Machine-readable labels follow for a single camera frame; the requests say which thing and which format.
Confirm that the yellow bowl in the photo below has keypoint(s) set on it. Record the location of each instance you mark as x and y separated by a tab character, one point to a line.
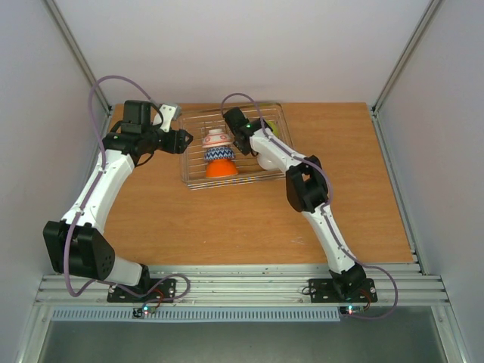
263	162

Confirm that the grey slotted cable duct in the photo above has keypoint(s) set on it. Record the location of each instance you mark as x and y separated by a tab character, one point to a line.
198	314

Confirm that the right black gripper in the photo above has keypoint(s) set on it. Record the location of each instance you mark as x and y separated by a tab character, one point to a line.
234	123

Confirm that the blue patterned bowl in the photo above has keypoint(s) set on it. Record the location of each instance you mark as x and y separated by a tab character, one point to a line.
219	153

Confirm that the red patterned bowl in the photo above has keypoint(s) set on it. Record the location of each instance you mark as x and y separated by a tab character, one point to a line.
216	138

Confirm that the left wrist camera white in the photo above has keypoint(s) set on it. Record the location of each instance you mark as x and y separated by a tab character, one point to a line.
165	115

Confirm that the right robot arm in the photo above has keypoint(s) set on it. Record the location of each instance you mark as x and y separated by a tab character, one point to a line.
308	192

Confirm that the right controller board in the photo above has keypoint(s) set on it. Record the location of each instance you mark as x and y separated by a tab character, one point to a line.
351	310

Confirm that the white bowl orange outside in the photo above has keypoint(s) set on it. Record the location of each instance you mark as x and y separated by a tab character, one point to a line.
221	168

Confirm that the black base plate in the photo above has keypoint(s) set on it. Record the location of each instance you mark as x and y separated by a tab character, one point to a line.
159	289
322	290

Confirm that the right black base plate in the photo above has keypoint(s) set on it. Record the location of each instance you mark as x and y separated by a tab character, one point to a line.
322	290

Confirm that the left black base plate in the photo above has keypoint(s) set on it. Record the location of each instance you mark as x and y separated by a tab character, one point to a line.
159	289

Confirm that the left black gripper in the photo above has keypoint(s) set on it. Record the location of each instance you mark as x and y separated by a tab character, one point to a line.
178	143

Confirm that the controller board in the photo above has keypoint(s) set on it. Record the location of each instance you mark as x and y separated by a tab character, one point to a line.
351	310
145	311

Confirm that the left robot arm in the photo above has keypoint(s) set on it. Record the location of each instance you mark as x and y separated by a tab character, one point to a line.
76	244

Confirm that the left controller board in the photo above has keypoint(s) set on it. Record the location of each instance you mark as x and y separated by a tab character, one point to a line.
145	311

